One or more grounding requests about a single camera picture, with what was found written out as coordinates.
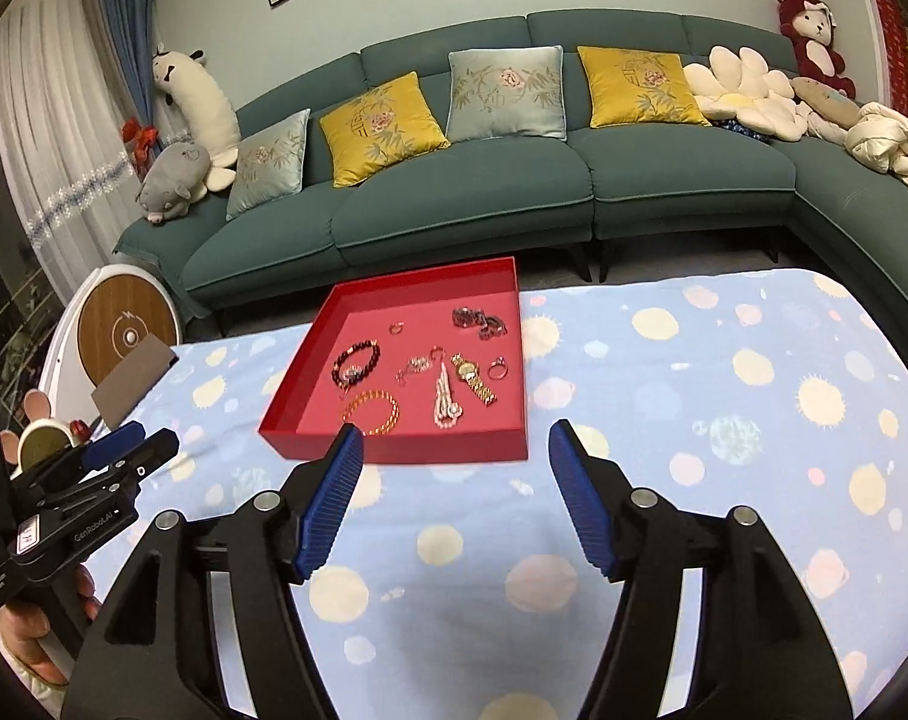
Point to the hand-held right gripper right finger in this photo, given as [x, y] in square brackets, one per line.
[585, 510]

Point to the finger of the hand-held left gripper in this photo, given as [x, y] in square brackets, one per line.
[116, 442]
[138, 457]

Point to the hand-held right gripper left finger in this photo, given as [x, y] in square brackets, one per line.
[326, 510]

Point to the red shallow box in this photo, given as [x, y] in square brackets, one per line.
[394, 454]

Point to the gold hoop earring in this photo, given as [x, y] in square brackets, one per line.
[491, 371]

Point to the silver flower earring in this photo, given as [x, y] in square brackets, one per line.
[418, 365]

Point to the gold wrist watch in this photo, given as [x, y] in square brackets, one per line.
[466, 369]

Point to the person's left hand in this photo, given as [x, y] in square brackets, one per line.
[30, 637]

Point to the brown cardboard sheet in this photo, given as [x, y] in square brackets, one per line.
[131, 382]

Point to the small round pink-eared mirror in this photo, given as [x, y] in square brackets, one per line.
[45, 446]

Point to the white round wood-faced appliance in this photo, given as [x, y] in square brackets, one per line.
[127, 330]

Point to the planet print blue tablecloth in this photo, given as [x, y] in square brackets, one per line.
[724, 465]

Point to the grey pig plush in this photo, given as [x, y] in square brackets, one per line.
[172, 184]

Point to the red curtain tie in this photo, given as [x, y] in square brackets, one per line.
[138, 139]

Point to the pale green embroidered cushion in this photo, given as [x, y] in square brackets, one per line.
[506, 94]
[270, 165]

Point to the white sheer curtain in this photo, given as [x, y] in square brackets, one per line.
[56, 127]

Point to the teal sofa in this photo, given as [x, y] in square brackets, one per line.
[461, 202]

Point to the white cow plush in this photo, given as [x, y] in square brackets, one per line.
[199, 101]

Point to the yellow embroidered cushion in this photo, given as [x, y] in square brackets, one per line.
[637, 86]
[379, 127]

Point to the blue dotted cloth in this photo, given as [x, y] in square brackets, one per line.
[739, 127]

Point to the blue curtain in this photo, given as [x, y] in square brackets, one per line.
[127, 30]

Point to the white flower cushion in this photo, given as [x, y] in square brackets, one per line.
[754, 86]

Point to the beige round cushion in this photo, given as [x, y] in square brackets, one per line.
[825, 109]

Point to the white quilt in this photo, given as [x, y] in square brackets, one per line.
[892, 142]

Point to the red monkey plush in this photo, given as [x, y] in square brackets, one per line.
[814, 37]

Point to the red wall banner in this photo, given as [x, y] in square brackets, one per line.
[890, 22]

